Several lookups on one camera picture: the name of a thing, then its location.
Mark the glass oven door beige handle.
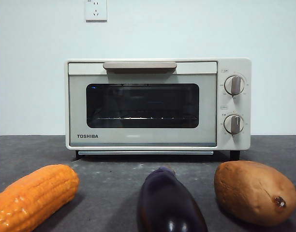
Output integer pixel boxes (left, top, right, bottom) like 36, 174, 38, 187
68, 61, 218, 147

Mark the purple eggplant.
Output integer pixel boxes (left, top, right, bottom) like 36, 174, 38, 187
137, 166, 208, 232

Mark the silver oven crumb tray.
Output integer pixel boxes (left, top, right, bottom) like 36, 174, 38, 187
77, 151, 214, 156

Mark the cream oven control knob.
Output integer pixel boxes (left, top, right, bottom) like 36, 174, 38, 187
224, 74, 245, 96
223, 114, 245, 135

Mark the cream Toshiba toaster oven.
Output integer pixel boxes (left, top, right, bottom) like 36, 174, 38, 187
65, 57, 252, 160

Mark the brown sweet potato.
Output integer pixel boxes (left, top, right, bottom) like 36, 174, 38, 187
213, 160, 296, 227

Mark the orange corn cob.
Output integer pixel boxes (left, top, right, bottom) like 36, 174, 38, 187
0, 164, 80, 232

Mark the metal wire oven rack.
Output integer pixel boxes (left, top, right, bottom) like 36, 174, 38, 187
96, 116, 197, 121

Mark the white wall socket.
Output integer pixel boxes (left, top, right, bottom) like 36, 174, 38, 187
85, 0, 107, 23

